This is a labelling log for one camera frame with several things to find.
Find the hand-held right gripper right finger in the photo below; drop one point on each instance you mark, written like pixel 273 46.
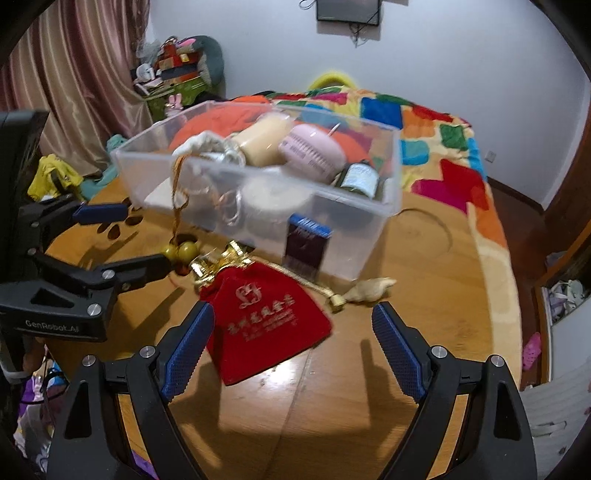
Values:
pixel 397 350

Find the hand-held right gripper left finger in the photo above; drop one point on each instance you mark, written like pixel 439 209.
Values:
pixel 187 355

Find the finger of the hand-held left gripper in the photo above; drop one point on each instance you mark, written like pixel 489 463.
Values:
pixel 101 213
pixel 138 272

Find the red velvet pouch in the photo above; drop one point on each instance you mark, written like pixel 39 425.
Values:
pixel 258 323

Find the white cloth pouch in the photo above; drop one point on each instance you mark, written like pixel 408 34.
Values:
pixel 198 143

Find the clear plastic storage box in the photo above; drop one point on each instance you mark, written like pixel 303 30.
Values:
pixel 351 240

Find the white round jar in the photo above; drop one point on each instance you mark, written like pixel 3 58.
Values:
pixel 277 194

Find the green spray bottle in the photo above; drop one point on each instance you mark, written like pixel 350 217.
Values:
pixel 360 177

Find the pink round container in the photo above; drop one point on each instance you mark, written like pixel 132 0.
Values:
pixel 314 147

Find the wooden desktop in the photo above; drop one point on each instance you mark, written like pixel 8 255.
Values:
pixel 415 258

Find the teal cloth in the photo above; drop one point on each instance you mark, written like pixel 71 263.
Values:
pixel 104 175

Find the yellow garment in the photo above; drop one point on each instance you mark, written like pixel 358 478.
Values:
pixel 53 177

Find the beige small figurine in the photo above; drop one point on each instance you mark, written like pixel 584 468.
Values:
pixel 369 290

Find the colourful clothes pile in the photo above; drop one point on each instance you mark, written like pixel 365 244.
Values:
pixel 37 415

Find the pink bunny toy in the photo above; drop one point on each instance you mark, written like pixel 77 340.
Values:
pixel 173 105

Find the pink clog shoe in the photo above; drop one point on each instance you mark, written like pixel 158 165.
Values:
pixel 532 350

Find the small blue box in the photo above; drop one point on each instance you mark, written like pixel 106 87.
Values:
pixel 307 244

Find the green cardboard box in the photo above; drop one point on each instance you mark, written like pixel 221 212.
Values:
pixel 184 94

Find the pink striped curtain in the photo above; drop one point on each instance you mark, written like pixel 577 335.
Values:
pixel 83 69

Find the white toy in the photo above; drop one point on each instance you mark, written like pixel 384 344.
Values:
pixel 144 74

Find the orange cushion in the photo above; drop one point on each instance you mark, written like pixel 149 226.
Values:
pixel 217 120

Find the pile of pale shoes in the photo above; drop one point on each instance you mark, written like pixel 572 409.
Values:
pixel 565 300

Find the grey cushion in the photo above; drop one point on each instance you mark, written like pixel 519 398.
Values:
pixel 212 57

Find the wooden wardrobe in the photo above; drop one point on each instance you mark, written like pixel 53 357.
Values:
pixel 568 258

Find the colourful patchwork blanket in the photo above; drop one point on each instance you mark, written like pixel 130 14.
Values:
pixel 438 138

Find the yellow curved plastic object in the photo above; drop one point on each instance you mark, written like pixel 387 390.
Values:
pixel 330 76

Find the white wall outlet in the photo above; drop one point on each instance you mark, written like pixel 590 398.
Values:
pixel 490 156

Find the wall-mounted black monitor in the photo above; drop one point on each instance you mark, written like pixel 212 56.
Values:
pixel 348 10

